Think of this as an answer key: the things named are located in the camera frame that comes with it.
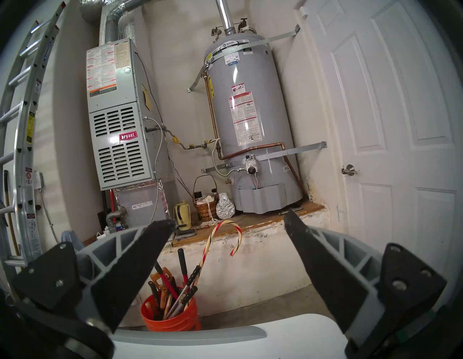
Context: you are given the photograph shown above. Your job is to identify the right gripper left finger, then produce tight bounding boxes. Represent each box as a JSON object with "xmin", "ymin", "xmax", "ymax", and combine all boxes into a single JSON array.
[{"xmin": 13, "ymin": 219, "xmax": 178, "ymax": 335}]

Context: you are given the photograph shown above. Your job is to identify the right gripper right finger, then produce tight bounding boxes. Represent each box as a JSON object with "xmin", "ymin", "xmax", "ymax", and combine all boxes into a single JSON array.
[{"xmin": 283, "ymin": 208, "xmax": 448, "ymax": 350}]

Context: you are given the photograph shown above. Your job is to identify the blue cloth towel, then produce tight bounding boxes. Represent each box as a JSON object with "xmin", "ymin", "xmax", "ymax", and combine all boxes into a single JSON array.
[{"xmin": 61, "ymin": 230, "xmax": 85, "ymax": 254}]

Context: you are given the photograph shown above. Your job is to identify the grey drain pipe trap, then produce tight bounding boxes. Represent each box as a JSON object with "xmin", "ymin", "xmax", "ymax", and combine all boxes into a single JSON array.
[{"xmin": 105, "ymin": 206, "xmax": 128, "ymax": 232}]

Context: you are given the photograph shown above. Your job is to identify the orange plastic bucket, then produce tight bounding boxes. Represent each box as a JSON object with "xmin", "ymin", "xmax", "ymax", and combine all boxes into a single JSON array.
[{"xmin": 140, "ymin": 286, "xmax": 202, "ymax": 331}]

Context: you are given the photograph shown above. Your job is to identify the silver shears with black grips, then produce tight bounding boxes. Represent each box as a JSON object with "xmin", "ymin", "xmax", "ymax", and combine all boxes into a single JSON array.
[{"xmin": 165, "ymin": 265, "xmax": 202, "ymax": 319}]

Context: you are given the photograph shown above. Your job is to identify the wooden platform board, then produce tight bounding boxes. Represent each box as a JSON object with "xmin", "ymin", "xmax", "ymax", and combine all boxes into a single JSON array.
[{"xmin": 170, "ymin": 201, "xmax": 326, "ymax": 246}]

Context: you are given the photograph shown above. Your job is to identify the cream yellow jug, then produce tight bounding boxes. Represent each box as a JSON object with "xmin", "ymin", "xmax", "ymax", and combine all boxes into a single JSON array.
[{"xmin": 174, "ymin": 202, "xmax": 192, "ymax": 231}]

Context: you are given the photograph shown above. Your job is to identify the silver flexible metal conduit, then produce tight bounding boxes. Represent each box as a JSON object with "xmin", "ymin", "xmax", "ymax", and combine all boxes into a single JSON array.
[{"xmin": 143, "ymin": 116, "xmax": 163, "ymax": 225}]

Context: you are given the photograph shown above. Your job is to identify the crumpled aluminium foil bundle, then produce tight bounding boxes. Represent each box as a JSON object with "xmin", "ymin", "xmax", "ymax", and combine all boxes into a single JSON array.
[{"xmin": 216, "ymin": 193, "xmax": 236, "ymax": 220}]

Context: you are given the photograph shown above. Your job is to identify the aluminium extension ladder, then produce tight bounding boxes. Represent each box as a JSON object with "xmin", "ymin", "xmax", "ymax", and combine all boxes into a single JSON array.
[{"xmin": 0, "ymin": 0, "xmax": 69, "ymax": 270}]

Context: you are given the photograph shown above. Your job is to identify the gas pipe with yellow valves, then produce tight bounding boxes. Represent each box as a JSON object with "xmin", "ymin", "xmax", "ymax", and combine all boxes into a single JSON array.
[{"xmin": 161, "ymin": 123, "xmax": 214, "ymax": 151}]

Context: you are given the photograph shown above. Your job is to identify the grey Bryant furnace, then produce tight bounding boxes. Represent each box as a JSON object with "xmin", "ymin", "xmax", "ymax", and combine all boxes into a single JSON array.
[{"xmin": 86, "ymin": 38, "xmax": 174, "ymax": 230}]

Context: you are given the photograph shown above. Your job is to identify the white panel door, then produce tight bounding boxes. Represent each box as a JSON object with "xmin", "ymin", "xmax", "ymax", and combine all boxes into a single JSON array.
[{"xmin": 298, "ymin": 0, "xmax": 463, "ymax": 290}]

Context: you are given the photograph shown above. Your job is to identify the grey water heater tank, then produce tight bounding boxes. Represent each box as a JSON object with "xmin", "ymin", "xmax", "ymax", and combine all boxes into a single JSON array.
[{"xmin": 204, "ymin": 34, "xmax": 303, "ymax": 215}]

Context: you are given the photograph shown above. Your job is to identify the silver flue pipe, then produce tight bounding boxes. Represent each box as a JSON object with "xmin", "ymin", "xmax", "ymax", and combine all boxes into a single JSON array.
[{"xmin": 216, "ymin": 0, "xmax": 235, "ymax": 37}]

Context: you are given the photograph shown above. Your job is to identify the orange handled hand saw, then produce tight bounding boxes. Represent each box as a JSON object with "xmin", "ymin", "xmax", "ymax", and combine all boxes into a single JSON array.
[{"xmin": 149, "ymin": 267, "xmax": 176, "ymax": 319}]

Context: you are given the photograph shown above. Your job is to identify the wicker basket with handle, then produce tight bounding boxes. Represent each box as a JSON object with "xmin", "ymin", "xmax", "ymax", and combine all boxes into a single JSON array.
[{"xmin": 192, "ymin": 175, "xmax": 219, "ymax": 222}]

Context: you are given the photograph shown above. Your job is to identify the grey metal heater strap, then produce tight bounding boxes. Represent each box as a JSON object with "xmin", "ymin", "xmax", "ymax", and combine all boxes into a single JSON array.
[
  {"xmin": 201, "ymin": 141, "xmax": 327, "ymax": 173},
  {"xmin": 187, "ymin": 25, "xmax": 301, "ymax": 93}
]

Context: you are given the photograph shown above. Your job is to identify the white corrugated hose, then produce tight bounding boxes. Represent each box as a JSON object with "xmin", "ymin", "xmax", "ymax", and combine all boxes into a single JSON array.
[{"xmin": 212, "ymin": 138, "xmax": 239, "ymax": 178}]

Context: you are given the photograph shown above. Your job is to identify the silver insulated air duct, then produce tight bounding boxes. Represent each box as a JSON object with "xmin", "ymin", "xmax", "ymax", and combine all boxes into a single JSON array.
[{"xmin": 78, "ymin": 0, "xmax": 152, "ymax": 46}]

